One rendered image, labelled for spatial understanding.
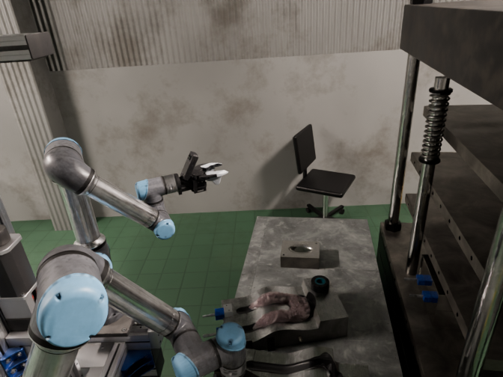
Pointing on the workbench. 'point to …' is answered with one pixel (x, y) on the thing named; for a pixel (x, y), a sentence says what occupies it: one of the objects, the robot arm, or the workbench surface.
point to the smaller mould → (300, 254)
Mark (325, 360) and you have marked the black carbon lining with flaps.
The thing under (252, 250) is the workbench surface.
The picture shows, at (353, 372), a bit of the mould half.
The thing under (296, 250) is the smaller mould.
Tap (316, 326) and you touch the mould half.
